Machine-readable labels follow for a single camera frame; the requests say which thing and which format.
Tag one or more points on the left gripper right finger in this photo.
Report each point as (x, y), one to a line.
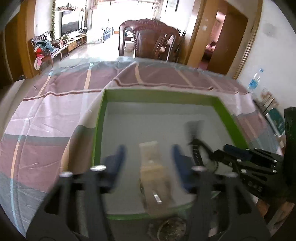
(222, 209)

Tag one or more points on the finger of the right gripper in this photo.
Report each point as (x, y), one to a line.
(212, 164)
(232, 150)

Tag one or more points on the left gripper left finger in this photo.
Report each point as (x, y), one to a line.
(56, 217)

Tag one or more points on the cream white wristwatch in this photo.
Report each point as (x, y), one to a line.
(154, 181)

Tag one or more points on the person's right hand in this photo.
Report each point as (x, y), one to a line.
(274, 215)

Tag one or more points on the green cardboard box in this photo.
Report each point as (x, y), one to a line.
(130, 117)

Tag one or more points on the plastic water bottle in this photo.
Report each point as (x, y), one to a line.
(255, 80)

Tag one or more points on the plaid tablecloth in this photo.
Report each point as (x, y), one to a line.
(52, 126)

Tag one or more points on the carved dark wooden chair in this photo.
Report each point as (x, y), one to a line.
(152, 39)

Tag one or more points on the wooden armchair with clothes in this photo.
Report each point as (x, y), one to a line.
(46, 49)

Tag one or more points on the wooden tv cabinet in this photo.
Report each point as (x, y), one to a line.
(76, 42)

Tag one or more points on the green hanging vine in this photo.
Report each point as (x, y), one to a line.
(53, 14)

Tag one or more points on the flat screen television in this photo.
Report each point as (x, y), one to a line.
(71, 21)

